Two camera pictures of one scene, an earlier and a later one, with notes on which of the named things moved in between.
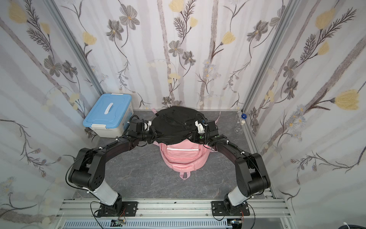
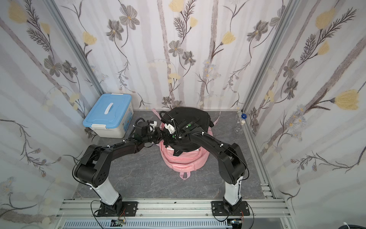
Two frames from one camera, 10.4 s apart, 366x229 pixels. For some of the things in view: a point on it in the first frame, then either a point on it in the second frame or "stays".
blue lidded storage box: (109, 117) stays
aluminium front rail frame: (175, 209) stays
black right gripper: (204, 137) to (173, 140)
